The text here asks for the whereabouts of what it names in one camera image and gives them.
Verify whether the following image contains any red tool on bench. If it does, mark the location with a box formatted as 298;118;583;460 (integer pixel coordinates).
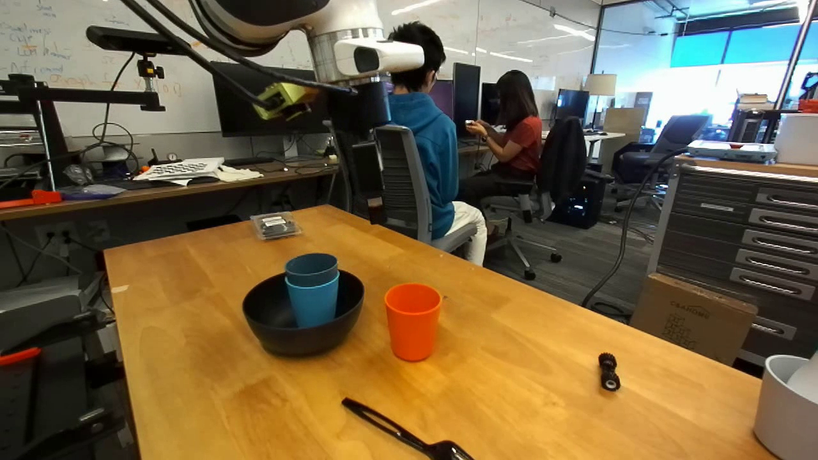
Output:
0;186;63;213

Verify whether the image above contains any person in red shirt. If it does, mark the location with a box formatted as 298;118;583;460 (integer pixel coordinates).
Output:
458;70;545;206

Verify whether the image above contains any person in blue hoodie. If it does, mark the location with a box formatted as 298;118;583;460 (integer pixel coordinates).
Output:
385;20;490;265

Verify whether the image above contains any grey storage bin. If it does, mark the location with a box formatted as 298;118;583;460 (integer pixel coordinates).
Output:
0;275;86;353

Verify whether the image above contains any metal fork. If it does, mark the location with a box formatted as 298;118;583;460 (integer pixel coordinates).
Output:
341;397;475;460

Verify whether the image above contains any black bowl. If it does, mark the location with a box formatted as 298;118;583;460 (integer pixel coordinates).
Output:
241;268;365;357

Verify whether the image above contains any white lamp shade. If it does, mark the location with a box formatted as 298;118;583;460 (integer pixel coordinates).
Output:
586;71;618;98

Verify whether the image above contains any large black monitor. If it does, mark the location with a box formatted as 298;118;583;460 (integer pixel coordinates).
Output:
210;59;355;137

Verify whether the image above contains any yellow-green wrist camera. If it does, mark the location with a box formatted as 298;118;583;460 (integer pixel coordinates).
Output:
250;78;320;122

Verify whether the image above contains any black camera on stand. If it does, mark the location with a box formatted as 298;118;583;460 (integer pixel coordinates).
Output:
84;22;192;59

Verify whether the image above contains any long wooden workbench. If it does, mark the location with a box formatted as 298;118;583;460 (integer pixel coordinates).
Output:
0;155;343;224

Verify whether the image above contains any grey drawer tool cabinet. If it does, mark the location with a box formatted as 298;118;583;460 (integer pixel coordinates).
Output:
655;159;818;361

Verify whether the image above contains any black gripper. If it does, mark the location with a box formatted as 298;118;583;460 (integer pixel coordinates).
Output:
329;77;394;190

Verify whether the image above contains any black device on cabinet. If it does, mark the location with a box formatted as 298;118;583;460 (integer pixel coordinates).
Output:
727;91;776;145

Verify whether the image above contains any black upright monitor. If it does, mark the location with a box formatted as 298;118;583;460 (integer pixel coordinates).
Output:
451;61;485;142

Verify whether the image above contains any dark blue office chair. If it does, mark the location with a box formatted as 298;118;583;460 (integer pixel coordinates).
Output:
610;112;714;215

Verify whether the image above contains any white cylindrical container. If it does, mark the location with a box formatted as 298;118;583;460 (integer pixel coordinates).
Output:
751;353;818;460

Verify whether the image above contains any cardboard box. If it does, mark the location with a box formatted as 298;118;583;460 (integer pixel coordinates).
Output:
629;271;761;369

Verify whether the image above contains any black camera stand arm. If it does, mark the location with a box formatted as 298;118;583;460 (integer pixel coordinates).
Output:
0;71;168;195

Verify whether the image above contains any light blue plastic cup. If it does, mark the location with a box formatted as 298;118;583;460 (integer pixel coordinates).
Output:
283;271;343;329

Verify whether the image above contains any stack of white papers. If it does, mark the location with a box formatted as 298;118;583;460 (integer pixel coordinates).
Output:
134;155;266;190

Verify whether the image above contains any dark teal green cup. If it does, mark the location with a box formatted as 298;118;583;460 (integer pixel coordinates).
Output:
283;250;343;288

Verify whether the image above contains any red clamp handle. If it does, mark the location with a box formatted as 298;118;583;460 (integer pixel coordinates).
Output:
0;343;44;370

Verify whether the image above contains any grey mesh office chair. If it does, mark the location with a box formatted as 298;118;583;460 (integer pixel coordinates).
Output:
371;122;436;246

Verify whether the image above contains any orange plastic cup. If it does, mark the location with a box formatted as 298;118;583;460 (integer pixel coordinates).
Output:
382;282;444;365

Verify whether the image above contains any small black clip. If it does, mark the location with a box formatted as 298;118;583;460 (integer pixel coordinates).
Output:
596;349;623;394

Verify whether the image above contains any black office chair with jacket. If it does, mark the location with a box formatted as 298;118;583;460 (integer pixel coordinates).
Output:
482;112;590;283

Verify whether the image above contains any white box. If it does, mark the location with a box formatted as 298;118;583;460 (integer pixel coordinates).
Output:
773;109;818;167

